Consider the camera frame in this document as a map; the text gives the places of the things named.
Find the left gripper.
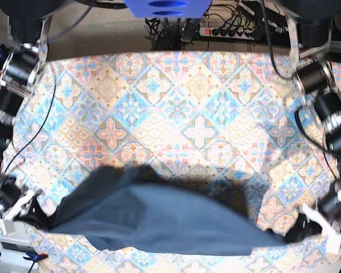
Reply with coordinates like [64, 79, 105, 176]
[285, 196, 341, 255]

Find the white power strip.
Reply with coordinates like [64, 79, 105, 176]
[198, 27, 254, 40]

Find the dark blue t-shirt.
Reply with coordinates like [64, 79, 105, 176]
[49, 164, 288, 256]

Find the blue clamp front left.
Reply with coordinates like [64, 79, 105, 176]
[0, 249, 49, 264]

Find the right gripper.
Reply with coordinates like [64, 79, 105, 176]
[0, 177, 50, 236]

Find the colourful patterned tablecloth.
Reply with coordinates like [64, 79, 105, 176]
[0, 50, 341, 273]

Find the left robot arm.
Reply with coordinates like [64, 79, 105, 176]
[276, 1, 341, 255]

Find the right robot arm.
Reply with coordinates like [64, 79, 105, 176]
[0, 1, 71, 236]

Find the white wall outlet box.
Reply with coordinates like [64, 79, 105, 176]
[0, 237, 36, 269]

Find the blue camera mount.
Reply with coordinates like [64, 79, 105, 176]
[124, 0, 212, 19]

